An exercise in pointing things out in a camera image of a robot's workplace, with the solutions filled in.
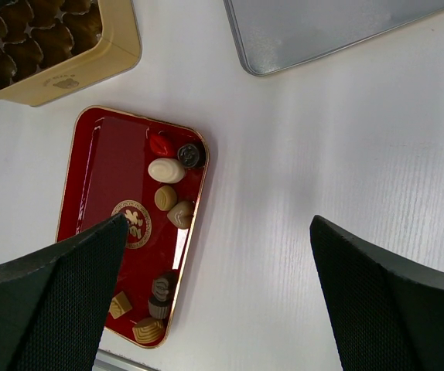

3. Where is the gold stepped square chocolate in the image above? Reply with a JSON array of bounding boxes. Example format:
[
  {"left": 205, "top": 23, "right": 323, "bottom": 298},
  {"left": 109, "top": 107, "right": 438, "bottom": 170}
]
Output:
[{"left": 132, "top": 317, "right": 164, "bottom": 345}]

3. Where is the red rectangular tray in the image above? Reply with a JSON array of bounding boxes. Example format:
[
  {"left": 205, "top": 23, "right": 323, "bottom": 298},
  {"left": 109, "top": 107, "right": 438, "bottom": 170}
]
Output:
[{"left": 56, "top": 106, "right": 210, "bottom": 349}]

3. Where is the tan oval chocolate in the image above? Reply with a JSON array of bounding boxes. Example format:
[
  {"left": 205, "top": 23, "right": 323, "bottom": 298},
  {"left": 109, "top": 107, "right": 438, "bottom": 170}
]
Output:
[{"left": 154, "top": 185, "right": 177, "bottom": 212}]

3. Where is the gold chocolate tin box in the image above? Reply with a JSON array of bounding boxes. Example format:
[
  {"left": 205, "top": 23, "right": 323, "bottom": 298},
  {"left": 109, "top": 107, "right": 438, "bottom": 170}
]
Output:
[{"left": 0, "top": 1, "right": 142, "bottom": 107}]

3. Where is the dark round chocolate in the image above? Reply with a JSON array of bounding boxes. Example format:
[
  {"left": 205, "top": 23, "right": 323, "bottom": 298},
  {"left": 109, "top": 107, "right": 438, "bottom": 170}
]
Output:
[{"left": 177, "top": 142, "right": 207, "bottom": 168}]

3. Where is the aluminium rail frame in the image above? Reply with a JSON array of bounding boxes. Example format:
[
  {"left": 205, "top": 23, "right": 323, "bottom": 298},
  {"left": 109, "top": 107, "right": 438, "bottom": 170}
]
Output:
[{"left": 92, "top": 349, "right": 145, "bottom": 371}]

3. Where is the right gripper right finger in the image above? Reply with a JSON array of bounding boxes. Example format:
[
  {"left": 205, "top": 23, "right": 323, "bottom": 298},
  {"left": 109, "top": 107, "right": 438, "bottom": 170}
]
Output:
[{"left": 310, "top": 216, "right": 444, "bottom": 370}]

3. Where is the dark cupcake chocolate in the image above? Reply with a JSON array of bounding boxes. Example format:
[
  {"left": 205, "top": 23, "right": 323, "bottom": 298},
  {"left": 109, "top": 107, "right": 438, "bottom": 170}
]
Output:
[{"left": 148, "top": 295, "right": 172, "bottom": 320}]

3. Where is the red lips chocolate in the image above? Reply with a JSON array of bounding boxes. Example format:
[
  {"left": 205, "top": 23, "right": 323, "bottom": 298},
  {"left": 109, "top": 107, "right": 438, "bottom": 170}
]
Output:
[{"left": 149, "top": 133, "right": 176, "bottom": 158}]

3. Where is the white oval chocolate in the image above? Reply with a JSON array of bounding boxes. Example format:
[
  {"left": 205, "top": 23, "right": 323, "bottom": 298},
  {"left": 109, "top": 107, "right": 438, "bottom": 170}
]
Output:
[{"left": 148, "top": 158, "right": 186, "bottom": 184}]

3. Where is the beige heart chocolate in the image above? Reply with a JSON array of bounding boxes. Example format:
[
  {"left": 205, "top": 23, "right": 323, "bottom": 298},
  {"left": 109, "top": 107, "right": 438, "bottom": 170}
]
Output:
[{"left": 167, "top": 201, "right": 194, "bottom": 230}]

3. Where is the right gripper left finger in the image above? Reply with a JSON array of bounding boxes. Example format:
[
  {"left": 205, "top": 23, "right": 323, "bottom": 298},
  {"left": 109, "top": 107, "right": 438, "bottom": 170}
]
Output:
[{"left": 0, "top": 213, "right": 128, "bottom": 370}]

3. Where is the gold leaf-embossed square chocolate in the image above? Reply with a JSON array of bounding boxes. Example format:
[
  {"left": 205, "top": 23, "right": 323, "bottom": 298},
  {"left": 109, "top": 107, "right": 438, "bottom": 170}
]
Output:
[{"left": 109, "top": 291, "right": 132, "bottom": 319}]

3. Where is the dark crown chocolate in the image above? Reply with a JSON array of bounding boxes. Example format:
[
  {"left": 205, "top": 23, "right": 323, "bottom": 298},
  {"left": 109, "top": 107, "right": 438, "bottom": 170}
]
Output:
[{"left": 152, "top": 271, "right": 178, "bottom": 301}]

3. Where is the silver tin lid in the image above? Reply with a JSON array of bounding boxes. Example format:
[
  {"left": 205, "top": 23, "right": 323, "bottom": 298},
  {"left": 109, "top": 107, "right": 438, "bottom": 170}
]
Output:
[{"left": 224, "top": 0, "right": 444, "bottom": 77}]

